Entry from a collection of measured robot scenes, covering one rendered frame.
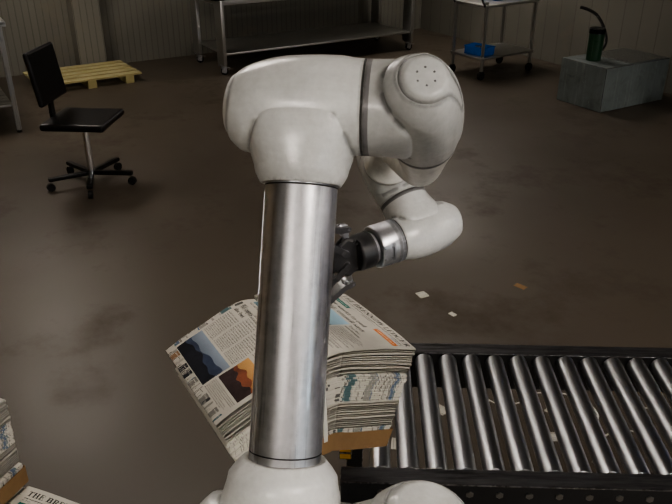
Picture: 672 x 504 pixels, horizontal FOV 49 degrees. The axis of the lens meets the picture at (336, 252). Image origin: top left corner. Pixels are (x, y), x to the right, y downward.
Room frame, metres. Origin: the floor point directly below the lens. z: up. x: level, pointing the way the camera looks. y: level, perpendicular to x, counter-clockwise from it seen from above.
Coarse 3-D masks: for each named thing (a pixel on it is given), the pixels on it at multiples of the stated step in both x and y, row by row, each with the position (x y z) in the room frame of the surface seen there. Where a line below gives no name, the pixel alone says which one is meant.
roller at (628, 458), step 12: (588, 360) 1.66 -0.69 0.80; (588, 372) 1.62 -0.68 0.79; (600, 372) 1.61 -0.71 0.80; (588, 384) 1.59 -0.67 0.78; (600, 384) 1.56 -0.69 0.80; (600, 396) 1.51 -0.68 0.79; (612, 396) 1.51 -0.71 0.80; (600, 408) 1.48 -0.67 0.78; (612, 408) 1.46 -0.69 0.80; (612, 420) 1.42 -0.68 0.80; (624, 420) 1.42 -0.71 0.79; (612, 432) 1.39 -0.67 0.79; (624, 432) 1.37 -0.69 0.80; (624, 444) 1.33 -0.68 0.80; (636, 444) 1.34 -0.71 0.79; (624, 456) 1.30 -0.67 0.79; (636, 456) 1.29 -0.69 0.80; (624, 468) 1.28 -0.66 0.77; (636, 468) 1.25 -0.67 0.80
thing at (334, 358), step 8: (240, 304) 1.33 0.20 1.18; (248, 304) 1.32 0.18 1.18; (256, 304) 1.32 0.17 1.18; (248, 312) 1.29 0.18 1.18; (256, 312) 1.29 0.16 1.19; (256, 320) 1.26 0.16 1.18; (328, 344) 1.17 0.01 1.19; (328, 352) 1.14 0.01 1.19; (336, 352) 1.14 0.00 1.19; (328, 360) 1.13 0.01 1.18; (336, 360) 1.14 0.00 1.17; (328, 368) 1.13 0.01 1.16; (336, 368) 1.14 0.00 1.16; (328, 376) 1.13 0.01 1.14; (336, 376) 1.14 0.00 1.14; (328, 384) 1.12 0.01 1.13; (336, 384) 1.13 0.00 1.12; (328, 392) 1.12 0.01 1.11; (336, 392) 1.13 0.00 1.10; (328, 400) 1.12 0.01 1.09; (336, 400) 1.13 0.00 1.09; (328, 408) 1.12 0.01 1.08; (336, 408) 1.12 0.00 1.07; (328, 416) 1.12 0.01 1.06; (328, 424) 1.12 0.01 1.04; (328, 432) 1.12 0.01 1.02
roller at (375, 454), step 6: (372, 450) 1.32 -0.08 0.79; (378, 450) 1.31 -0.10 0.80; (384, 450) 1.31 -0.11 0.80; (372, 456) 1.30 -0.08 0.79; (378, 456) 1.29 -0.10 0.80; (384, 456) 1.29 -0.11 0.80; (390, 456) 1.31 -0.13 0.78; (372, 462) 1.28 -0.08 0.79; (378, 462) 1.27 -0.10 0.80; (384, 462) 1.27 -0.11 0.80; (390, 462) 1.29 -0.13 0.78
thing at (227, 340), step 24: (240, 312) 1.30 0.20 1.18; (192, 336) 1.27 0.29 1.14; (216, 336) 1.24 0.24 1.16; (240, 336) 1.22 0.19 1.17; (192, 360) 1.19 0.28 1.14; (216, 360) 1.17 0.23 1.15; (240, 360) 1.15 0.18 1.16; (192, 384) 1.12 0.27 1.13; (216, 384) 1.10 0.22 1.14; (240, 384) 1.09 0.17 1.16; (216, 408) 1.05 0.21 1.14; (240, 408) 1.04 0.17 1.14; (216, 432) 1.07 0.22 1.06; (240, 432) 1.04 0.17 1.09
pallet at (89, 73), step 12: (120, 60) 8.53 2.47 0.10; (24, 72) 7.95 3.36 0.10; (72, 72) 7.95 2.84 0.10; (84, 72) 7.95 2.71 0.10; (96, 72) 7.95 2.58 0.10; (108, 72) 7.95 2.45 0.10; (120, 72) 7.99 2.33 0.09; (132, 72) 7.95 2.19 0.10; (84, 84) 7.78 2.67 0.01; (96, 84) 7.69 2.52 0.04
